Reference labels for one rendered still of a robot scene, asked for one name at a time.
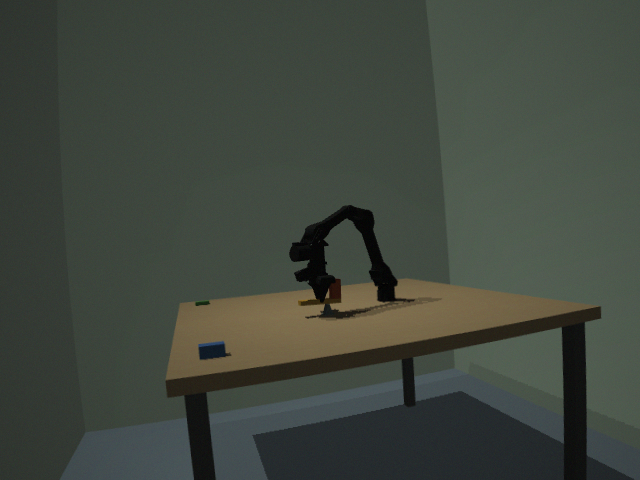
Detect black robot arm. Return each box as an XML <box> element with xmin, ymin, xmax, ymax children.
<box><xmin>289</xmin><ymin>205</ymin><xmax>398</xmax><ymax>303</ymax></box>

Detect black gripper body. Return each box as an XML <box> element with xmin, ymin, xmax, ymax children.
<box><xmin>304</xmin><ymin>259</ymin><xmax>336</xmax><ymax>285</ymax></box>

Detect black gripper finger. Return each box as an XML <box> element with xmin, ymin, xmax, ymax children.
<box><xmin>307</xmin><ymin>283</ymin><xmax>319</xmax><ymax>299</ymax></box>
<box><xmin>313</xmin><ymin>284</ymin><xmax>331</xmax><ymax>303</ymax></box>

